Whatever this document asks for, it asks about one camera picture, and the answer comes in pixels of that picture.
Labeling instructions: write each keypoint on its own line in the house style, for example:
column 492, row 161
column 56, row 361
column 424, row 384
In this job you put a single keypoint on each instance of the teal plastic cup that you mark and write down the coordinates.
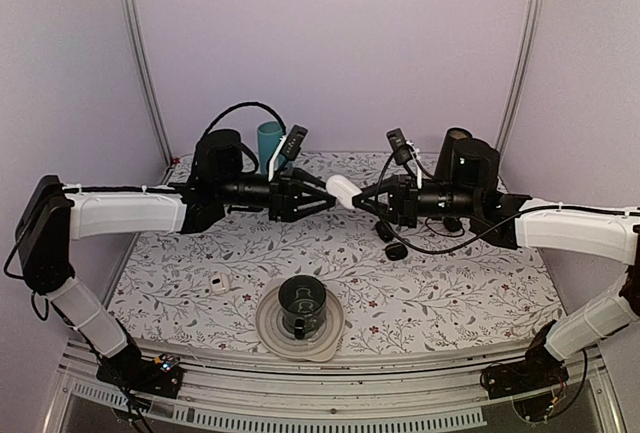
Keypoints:
column 269, row 135

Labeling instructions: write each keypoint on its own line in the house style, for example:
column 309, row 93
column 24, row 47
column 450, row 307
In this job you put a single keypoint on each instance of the small white earbud case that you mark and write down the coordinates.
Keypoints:
column 219, row 284

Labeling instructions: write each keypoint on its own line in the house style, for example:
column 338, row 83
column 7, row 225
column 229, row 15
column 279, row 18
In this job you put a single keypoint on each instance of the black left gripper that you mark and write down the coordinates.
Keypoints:
column 284, row 204

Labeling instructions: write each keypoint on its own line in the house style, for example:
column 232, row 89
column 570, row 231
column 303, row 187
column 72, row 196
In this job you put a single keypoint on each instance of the black cylindrical object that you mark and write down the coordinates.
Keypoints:
column 384, row 232

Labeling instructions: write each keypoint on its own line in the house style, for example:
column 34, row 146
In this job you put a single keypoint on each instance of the aluminium front rail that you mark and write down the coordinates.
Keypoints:
column 255, row 392

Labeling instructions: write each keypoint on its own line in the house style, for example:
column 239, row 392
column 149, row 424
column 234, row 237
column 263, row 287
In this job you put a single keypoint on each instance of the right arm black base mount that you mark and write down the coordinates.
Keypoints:
column 537, row 370

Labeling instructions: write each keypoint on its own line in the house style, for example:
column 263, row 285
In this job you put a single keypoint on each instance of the beige round plate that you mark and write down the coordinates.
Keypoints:
column 319, row 347

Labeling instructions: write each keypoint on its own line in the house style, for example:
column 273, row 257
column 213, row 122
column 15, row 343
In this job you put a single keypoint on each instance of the dark green glass mug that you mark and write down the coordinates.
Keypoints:
column 303, row 301

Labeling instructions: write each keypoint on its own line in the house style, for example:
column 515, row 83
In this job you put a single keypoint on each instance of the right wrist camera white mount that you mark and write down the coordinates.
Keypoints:
column 403, row 153

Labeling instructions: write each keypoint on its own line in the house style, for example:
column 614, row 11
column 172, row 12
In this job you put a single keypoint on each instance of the right aluminium frame post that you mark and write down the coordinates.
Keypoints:
column 516, row 89

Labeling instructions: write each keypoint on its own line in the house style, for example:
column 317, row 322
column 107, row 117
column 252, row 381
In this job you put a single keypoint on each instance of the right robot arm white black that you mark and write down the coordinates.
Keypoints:
column 521, row 221

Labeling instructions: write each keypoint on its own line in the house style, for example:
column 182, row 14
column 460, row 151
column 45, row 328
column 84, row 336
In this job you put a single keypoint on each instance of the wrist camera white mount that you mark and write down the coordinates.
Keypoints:
column 289, row 147
column 403, row 153

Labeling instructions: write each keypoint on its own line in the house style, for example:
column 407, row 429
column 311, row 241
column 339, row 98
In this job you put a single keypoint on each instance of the dark brown plastic cup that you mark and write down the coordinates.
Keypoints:
column 443, row 167

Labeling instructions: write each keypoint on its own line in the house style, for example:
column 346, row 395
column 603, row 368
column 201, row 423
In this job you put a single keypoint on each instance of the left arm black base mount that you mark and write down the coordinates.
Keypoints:
column 160, row 376

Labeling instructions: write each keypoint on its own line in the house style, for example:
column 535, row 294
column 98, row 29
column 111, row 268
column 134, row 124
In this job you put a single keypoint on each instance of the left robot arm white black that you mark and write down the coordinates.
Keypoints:
column 57, row 214

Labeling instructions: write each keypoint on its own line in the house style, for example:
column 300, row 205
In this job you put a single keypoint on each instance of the left aluminium frame post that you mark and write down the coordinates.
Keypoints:
column 134, row 28

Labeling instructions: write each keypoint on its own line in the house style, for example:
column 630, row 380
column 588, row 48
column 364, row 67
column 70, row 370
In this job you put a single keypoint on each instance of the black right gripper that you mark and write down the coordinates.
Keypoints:
column 403, row 191

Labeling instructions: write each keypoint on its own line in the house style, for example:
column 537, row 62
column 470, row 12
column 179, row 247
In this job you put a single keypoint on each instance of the black earbud case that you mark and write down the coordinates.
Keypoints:
column 396, row 252

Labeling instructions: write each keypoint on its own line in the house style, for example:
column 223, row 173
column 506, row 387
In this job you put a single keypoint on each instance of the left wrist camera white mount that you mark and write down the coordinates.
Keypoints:
column 289, row 147

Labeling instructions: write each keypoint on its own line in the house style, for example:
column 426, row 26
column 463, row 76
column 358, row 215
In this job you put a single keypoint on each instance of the white floral table mat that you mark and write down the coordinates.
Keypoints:
column 449, row 294

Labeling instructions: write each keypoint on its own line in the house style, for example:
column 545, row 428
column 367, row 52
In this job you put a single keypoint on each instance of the aluminium frame post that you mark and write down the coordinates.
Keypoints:
column 134, row 28
column 516, row 89

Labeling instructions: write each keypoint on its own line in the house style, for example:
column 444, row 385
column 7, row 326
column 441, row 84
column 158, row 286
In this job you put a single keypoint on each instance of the white earbuds charging case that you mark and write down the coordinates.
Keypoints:
column 343, row 189

